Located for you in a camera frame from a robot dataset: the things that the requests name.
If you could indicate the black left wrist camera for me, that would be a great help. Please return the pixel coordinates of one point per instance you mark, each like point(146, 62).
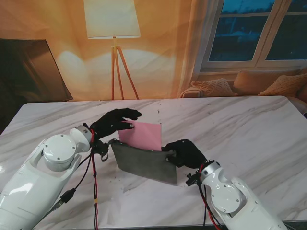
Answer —
point(100, 148)

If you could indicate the pink paper document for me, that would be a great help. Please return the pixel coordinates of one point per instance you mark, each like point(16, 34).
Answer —
point(144, 135)

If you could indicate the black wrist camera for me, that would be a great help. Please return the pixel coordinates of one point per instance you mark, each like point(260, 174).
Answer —
point(192, 179)
point(100, 148)

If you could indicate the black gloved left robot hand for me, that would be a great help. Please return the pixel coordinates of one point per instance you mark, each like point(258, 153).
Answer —
point(110, 123)

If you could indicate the printed living room backdrop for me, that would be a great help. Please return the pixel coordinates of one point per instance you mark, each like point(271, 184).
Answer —
point(156, 60)

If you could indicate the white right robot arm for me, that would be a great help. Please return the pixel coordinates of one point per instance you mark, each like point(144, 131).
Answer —
point(230, 194)

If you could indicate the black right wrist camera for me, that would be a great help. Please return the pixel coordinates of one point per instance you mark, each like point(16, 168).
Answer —
point(192, 179)

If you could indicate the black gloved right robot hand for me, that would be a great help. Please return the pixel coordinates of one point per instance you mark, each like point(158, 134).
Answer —
point(188, 154)

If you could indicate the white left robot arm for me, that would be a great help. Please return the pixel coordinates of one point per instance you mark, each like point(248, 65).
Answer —
point(40, 177)

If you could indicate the grey suede zip pouch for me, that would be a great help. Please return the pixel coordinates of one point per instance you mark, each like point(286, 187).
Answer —
point(146, 163)

